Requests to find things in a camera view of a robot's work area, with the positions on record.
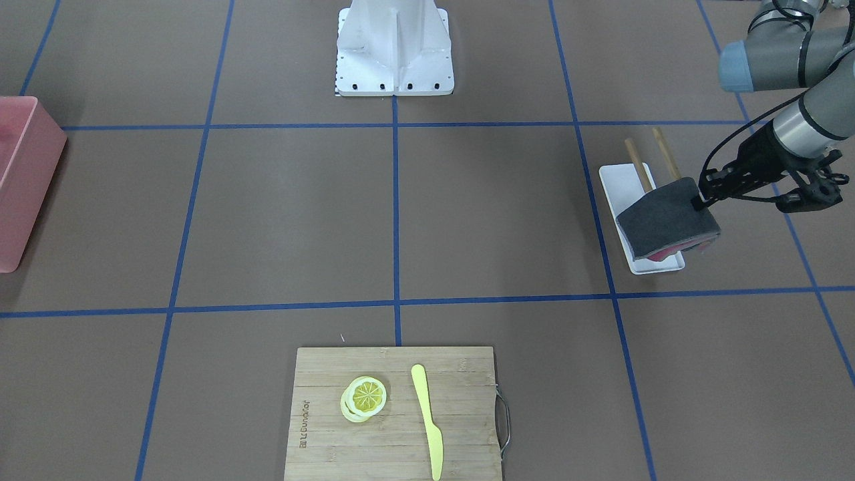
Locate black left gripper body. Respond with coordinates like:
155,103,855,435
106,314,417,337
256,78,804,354
699,122,791,201

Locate grey wiping cloth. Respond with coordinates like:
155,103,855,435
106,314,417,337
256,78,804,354
617,177,721,262

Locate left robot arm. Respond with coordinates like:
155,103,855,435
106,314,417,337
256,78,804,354
692,1,854,213

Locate yellow plastic knife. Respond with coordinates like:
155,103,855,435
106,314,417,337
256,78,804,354
410,363,445,480

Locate yellow lemon slices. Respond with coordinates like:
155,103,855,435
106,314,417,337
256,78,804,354
340,375,387,424

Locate bamboo cutting board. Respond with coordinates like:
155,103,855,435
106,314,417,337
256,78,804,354
283,347,503,480

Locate pink plastic bin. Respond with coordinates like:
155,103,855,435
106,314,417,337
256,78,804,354
1,96,67,273

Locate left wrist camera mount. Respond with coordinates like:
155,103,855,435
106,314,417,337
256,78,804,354
775,149,850,213

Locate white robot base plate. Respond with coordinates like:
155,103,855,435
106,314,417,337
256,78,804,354
334,1,455,97

